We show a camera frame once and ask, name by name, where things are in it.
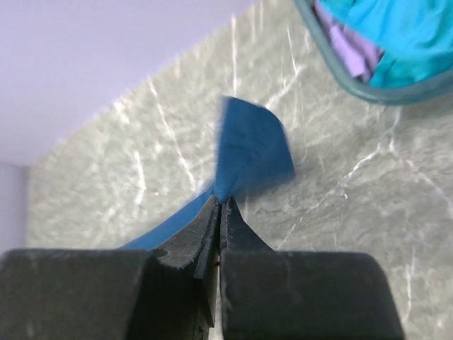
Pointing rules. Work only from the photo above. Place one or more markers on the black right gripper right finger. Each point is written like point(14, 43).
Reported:
point(269, 294)

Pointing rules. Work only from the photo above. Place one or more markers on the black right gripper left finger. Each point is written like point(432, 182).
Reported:
point(165, 293)

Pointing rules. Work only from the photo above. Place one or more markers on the dark blue printed t-shirt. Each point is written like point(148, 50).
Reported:
point(252, 155)

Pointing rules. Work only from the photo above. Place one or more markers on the lavender t-shirt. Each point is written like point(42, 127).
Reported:
point(360, 56)

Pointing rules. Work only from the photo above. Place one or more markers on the teal plastic laundry basket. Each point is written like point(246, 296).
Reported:
point(427, 89)

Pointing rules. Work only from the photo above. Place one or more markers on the turquoise t-shirt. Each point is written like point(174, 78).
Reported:
point(416, 36)

